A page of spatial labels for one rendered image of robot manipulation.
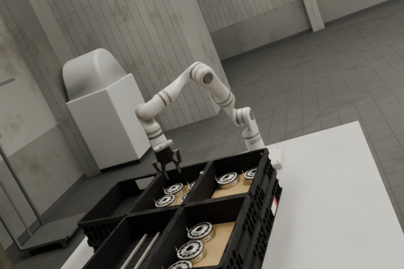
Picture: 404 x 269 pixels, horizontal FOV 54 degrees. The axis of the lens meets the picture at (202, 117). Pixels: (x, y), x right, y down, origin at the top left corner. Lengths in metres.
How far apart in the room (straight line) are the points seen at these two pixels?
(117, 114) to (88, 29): 1.80
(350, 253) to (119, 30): 5.47
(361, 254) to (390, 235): 0.13
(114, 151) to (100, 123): 0.44
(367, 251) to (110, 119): 4.43
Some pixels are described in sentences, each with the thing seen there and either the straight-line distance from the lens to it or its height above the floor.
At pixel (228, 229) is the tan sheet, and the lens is 1.58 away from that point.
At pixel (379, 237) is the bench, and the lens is 1.54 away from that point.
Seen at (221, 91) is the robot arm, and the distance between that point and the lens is 1.88.
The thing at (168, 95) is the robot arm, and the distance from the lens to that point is 1.74.
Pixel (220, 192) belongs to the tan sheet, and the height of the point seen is 0.83.
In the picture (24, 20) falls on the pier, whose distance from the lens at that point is 5.87.
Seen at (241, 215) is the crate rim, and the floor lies 0.93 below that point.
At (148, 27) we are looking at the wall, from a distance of 6.27.
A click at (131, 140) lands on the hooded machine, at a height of 0.35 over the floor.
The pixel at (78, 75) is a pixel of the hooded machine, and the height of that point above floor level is 1.42.
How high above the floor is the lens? 1.63
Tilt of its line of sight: 14 degrees down
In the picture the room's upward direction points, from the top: 23 degrees counter-clockwise
